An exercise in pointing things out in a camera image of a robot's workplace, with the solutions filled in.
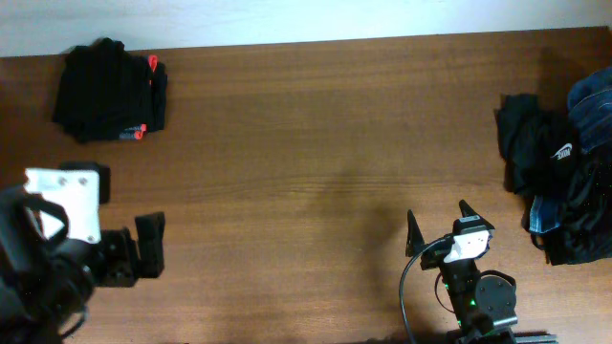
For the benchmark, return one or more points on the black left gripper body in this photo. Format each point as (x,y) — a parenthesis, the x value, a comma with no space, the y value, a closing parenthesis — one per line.
(116,260)

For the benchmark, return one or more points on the light blue garment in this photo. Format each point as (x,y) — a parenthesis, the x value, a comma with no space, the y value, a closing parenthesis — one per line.
(544,215)

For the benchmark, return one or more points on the black clothes pile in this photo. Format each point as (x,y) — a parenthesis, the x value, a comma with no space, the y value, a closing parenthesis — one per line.
(544,158)

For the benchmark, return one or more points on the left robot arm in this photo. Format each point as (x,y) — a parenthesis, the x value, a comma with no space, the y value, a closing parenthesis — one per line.
(55,254)

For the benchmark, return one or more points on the black garment red band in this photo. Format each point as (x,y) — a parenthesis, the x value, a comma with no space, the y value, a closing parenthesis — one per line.
(148,115)

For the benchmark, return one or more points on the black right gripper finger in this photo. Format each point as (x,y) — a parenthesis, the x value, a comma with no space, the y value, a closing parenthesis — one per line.
(467,211)
(415,243)

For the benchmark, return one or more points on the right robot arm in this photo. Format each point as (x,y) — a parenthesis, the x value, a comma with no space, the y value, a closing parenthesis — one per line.
(483,302)

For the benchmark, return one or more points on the black t-shirt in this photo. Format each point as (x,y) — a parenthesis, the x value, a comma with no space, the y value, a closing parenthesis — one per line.
(97,90)

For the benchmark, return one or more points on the blue denim garment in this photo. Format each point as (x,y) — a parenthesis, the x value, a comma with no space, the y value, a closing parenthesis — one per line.
(589,106)

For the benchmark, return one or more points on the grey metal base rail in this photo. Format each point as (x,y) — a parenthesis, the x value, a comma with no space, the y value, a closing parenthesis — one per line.
(524,338)

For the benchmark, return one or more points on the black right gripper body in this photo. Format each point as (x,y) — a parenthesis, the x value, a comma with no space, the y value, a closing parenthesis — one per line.
(435,256)

